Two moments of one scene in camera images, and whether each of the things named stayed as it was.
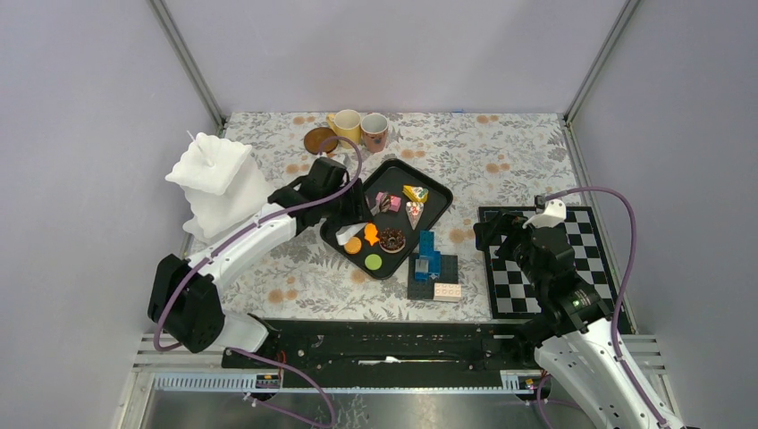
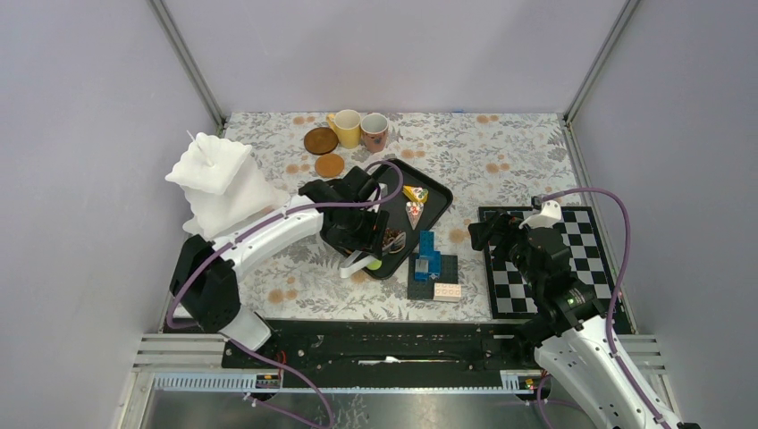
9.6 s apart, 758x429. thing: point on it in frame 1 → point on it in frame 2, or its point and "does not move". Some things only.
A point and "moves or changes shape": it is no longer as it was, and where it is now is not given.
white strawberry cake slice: (414, 211) does not move
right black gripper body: (516, 240) does not move
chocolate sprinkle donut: (391, 240) does not move
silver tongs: (343, 235) moves or changes shape
